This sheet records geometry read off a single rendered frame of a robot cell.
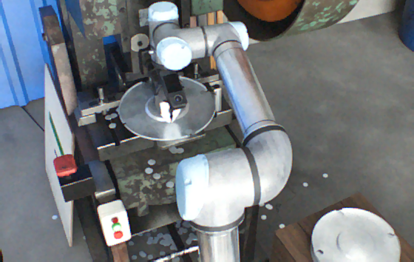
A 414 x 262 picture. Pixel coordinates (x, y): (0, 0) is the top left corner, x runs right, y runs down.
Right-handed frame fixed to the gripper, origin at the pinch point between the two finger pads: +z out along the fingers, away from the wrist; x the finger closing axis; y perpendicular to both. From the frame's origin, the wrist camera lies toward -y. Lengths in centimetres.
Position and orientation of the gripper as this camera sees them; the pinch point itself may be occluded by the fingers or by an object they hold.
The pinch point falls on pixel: (171, 121)
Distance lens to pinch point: 148.5
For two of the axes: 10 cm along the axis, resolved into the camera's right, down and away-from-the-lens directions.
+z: -0.1, 7.6, 6.5
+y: -4.1, -6.0, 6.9
